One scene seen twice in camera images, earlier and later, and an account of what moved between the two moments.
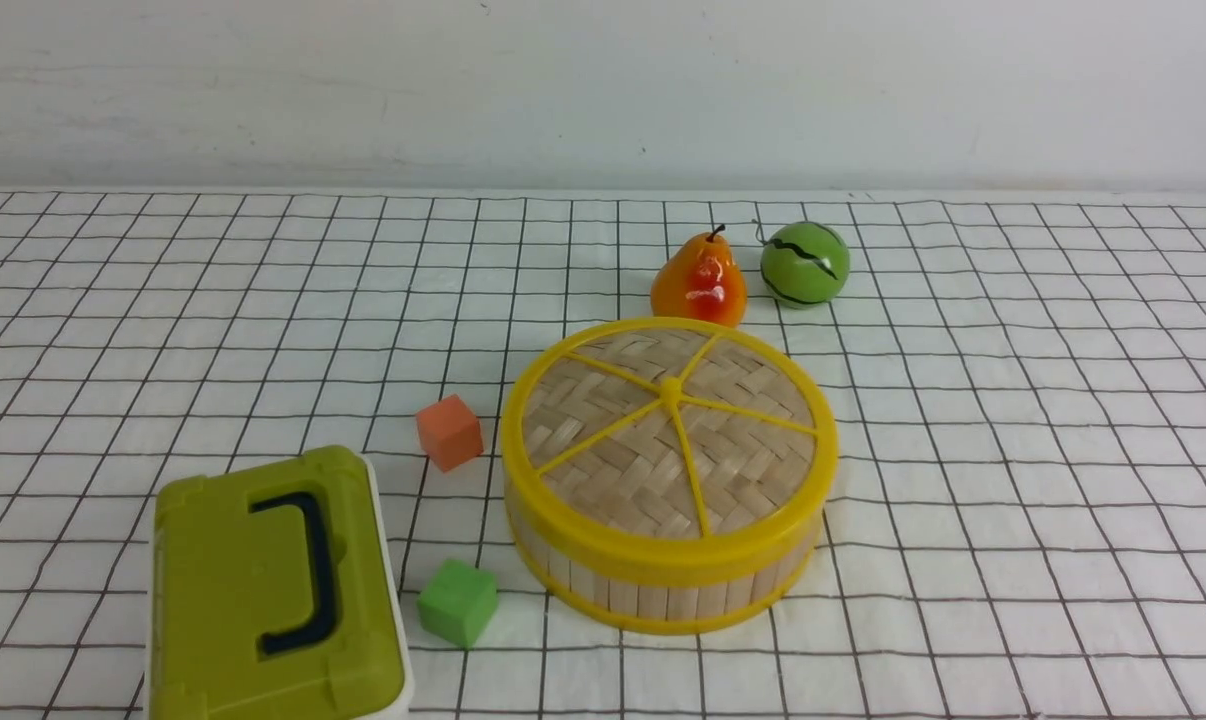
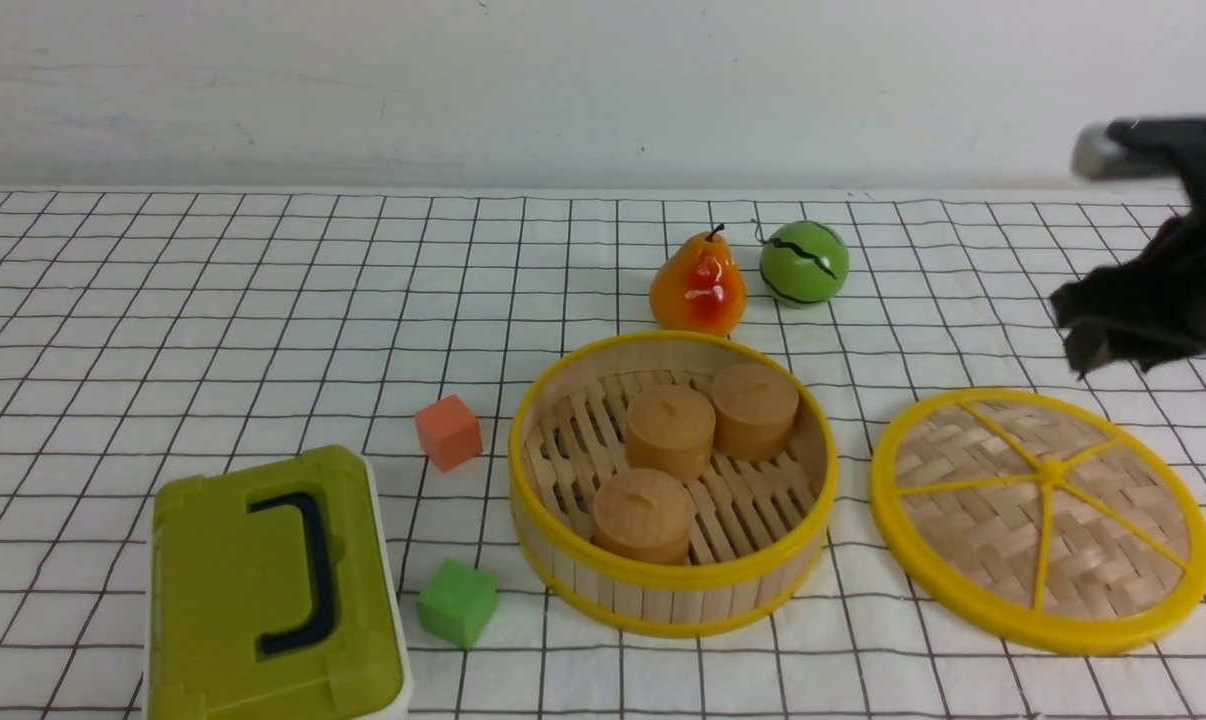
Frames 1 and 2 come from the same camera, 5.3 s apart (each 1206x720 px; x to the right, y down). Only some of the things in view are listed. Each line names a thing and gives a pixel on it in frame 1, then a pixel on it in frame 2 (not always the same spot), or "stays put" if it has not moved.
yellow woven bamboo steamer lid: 672,449 → 1044,519
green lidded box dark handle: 273,594 stays put
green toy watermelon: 804,264 stays put
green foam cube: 458,601 stays put
